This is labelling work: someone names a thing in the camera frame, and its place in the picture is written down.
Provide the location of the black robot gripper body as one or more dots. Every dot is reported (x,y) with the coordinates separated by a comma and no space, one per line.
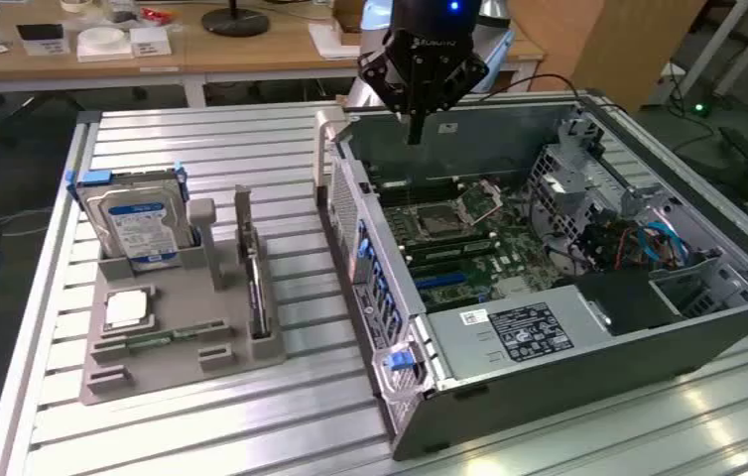
(432,30)

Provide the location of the graphics card with metal bracket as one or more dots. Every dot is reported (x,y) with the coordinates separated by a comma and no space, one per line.
(255,292)

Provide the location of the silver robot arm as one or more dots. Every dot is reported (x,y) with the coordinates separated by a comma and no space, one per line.
(372,20)

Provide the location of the white paper stack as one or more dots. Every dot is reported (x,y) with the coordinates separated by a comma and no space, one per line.
(333,42)

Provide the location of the wooden desk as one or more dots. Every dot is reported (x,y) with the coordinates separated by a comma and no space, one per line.
(247,54)

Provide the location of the wooden cabinet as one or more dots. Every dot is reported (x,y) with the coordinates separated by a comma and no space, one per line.
(611,49)

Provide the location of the black round lamp base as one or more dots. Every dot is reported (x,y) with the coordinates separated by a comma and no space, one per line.
(235,22)

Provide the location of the metal socket cover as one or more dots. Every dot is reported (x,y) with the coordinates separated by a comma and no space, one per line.
(480,201)

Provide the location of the perforated metal drive cage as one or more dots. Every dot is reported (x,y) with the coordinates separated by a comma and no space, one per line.
(564,188)

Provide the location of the CPU socket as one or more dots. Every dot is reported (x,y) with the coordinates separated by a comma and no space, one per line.
(438,221)

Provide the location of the black RAM slot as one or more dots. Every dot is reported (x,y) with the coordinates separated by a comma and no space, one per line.
(452,259)
(446,242)
(450,253)
(447,247)

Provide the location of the plain white box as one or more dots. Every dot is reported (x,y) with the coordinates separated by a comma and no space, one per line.
(149,42)

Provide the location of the small red item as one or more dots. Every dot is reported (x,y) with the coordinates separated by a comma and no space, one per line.
(154,16)

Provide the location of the green motherboard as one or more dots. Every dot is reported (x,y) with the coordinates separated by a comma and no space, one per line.
(479,270)

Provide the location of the blue expansion slot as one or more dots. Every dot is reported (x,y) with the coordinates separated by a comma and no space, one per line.
(439,282)

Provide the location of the white box with round insert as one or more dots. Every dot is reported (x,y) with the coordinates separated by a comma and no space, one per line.
(104,44)

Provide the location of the hard disk with blue caddy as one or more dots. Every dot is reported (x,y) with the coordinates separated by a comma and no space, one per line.
(137,223)

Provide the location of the tape roll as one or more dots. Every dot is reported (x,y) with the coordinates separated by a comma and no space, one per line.
(74,5)

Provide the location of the black and white box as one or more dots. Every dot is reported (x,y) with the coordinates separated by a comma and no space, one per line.
(42,39)

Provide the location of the grey power supply unit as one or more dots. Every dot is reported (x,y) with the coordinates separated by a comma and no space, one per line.
(472,347)

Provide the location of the grey metal disk bay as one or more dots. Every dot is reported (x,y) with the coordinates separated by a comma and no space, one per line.
(697,292)

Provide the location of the blue case latch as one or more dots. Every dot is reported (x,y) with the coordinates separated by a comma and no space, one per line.
(400,359)

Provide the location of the silver CPU chip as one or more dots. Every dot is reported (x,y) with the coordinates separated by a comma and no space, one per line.
(126,311)

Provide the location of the green RAM stick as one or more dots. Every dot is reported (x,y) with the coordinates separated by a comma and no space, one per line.
(161,338)

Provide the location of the grey printed parts rack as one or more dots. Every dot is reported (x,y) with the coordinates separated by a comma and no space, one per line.
(168,367)

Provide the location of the open dark grey PC case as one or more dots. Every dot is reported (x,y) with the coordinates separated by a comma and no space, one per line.
(544,411)

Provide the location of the white table frame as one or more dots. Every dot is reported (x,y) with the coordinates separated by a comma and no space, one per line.
(737,49)

